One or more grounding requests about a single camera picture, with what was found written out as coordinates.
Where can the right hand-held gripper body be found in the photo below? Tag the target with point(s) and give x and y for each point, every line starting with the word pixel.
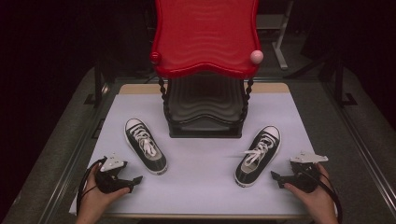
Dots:
pixel 305 182

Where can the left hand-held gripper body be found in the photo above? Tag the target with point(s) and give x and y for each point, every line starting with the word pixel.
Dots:
pixel 109 182

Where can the black canvas sneaker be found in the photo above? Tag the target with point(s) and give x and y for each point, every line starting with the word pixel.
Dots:
pixel 258 155
pixel 146 146

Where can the red and black shoe rack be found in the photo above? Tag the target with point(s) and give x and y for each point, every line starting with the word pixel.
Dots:
pixel 205 34

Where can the person's right hand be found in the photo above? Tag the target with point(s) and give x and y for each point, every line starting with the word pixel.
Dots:
pixel 317 202

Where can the person's left hand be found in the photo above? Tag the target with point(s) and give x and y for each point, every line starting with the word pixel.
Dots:
pixel 98 205

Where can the white table mat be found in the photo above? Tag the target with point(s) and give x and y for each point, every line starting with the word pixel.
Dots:
pixel 202 186

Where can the black metal stand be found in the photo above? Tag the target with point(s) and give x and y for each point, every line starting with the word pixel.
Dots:
pixel 341 90
pixel 98 87

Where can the white metal stand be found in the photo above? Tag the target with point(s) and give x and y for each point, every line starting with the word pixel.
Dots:
pixel 281 46

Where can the aluminium rail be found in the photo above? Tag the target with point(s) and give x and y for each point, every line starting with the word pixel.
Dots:
pixel 364 155
pixel 67 180

